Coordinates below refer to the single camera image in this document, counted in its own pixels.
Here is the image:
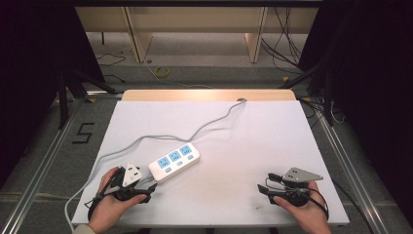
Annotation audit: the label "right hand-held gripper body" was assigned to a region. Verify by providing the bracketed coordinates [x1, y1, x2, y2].
[268, 167, 324, 208]

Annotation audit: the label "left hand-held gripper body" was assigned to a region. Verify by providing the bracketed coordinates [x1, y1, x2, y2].
[110, 161, 154, 205]

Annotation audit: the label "white power strip blue sockets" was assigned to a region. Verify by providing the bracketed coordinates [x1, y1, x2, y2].
[148, 141, 202, 184]

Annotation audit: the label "person's right hand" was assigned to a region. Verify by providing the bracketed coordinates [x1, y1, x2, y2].
[272, 180, 332, 234]

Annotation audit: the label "person's left hand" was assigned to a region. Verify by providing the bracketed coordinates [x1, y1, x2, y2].
[88, 167, 148, 234]

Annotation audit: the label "white table mat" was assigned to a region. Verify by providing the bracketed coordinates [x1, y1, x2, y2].
[71, 99, 351, 228]

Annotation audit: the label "black metal stand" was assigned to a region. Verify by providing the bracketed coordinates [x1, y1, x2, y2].
[280, 60, 336, 127]
[56, 67, 119, 130]

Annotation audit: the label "wooden table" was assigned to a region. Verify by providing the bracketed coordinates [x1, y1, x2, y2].
[121, 89, 297, 102]

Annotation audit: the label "yellow tape roll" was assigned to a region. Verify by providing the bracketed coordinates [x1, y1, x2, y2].
[154, 65, 170, 79]

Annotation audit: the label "black curtain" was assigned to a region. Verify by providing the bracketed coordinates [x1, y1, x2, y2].
[297, 0, 413, 225]
[0, 0, 106, 188]

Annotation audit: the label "light wooden shelf unit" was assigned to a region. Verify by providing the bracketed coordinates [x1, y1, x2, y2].
[74, 6, 319, 64]

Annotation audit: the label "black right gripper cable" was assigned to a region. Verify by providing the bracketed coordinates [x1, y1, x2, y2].
[306, 177, 376, 234]

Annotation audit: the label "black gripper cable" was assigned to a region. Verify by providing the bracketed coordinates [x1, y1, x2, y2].
[84, 169, 126, 222]
[306, 177, 376, 234]

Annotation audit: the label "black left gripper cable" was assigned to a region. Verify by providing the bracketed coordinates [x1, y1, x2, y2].
[84, 169, 126, 222]

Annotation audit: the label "aluminium floor rail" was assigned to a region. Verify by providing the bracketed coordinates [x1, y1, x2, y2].
[0, 91, 124, 234]
[300, 97, 393, 234]

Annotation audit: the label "grey power strip cable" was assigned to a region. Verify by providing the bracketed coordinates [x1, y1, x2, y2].
[63, 97, 248, 233]

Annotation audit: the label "thin white floor cable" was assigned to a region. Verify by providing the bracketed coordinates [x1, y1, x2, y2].
[141, 60, 213, 90]

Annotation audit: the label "thin black floor cable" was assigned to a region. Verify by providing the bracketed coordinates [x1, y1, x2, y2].
[94, 53, 128, 84]

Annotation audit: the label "bundle of black cables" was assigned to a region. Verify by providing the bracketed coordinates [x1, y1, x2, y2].
[260, 6, 314, 75]

